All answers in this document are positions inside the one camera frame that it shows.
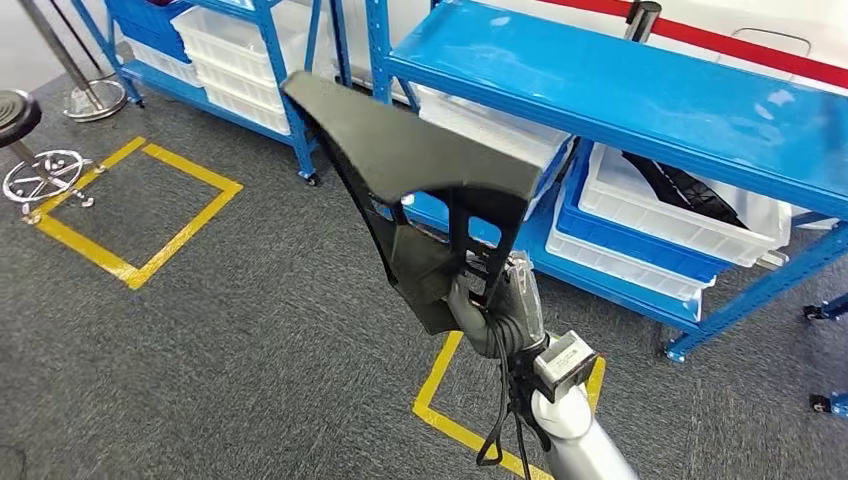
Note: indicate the black curved plastic part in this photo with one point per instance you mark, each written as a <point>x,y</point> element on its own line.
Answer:
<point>689,189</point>

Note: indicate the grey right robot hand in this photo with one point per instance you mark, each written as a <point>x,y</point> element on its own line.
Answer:
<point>520,318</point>

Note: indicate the yellow floor tape square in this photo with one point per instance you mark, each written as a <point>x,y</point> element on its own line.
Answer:
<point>437,397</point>
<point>185,169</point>

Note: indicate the black stanchion post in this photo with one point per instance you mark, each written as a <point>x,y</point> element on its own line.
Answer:
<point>641,20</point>

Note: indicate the black stool with chrome base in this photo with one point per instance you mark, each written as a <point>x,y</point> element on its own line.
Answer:
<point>16,116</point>

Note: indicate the chrome stanchion with round base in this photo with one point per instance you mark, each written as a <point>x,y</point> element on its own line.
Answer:
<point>96,99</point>

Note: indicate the black plastic plate bracket part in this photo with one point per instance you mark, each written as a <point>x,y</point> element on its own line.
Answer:
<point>397,146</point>

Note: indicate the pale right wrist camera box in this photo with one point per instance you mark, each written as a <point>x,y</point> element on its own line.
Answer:
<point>563,361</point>

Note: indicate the white car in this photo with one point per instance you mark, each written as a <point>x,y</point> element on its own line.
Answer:
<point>762,20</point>

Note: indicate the white plastic crate stack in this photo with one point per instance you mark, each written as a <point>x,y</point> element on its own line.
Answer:
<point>815,218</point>
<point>225,60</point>

